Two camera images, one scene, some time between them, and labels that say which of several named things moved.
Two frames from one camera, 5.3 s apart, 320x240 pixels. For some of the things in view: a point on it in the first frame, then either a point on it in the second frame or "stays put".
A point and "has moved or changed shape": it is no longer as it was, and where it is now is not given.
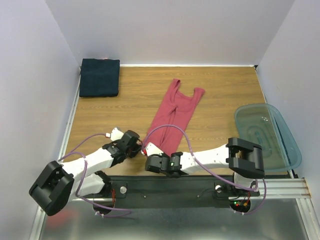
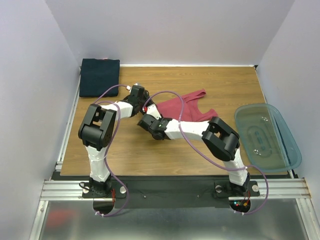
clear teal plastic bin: x=259 y=123 stays put
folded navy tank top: x=99 y=77 stays put
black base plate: x=177 y=191 stays put
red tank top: x=173 y=118 has moved or changed shape
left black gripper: x=136 y=148 -> x=147 y=98
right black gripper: x=150 y=163 -> x=143 y=122
